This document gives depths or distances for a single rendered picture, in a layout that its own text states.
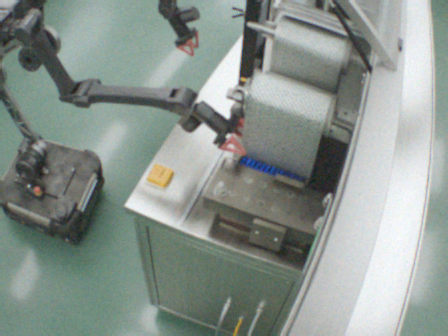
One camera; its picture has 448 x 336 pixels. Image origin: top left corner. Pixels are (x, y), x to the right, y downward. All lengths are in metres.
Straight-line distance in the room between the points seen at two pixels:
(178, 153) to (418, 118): 0.91
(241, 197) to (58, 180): 1.33
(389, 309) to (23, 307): 2.04
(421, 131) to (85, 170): 1.88
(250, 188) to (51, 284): 1.40
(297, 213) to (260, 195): 0.13
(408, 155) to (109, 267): 1.79
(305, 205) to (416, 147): 0.49
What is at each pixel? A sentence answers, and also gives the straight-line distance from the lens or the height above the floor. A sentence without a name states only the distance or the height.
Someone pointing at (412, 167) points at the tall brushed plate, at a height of 1.44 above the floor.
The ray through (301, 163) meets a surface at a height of 1.09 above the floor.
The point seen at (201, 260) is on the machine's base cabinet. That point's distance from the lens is 1.76.
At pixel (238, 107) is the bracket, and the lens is 1.66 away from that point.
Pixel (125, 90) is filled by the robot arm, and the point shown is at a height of 1.20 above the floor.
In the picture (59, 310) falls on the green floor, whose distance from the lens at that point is 2.54.
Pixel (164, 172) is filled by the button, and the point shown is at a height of 0.92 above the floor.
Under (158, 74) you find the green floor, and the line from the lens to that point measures 3.58.
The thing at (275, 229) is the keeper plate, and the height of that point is 1.02.
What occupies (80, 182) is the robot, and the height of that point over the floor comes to 0.24.
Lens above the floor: 2.27
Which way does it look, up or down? 50 degrees down
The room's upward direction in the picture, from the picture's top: 6 degrees clockwise
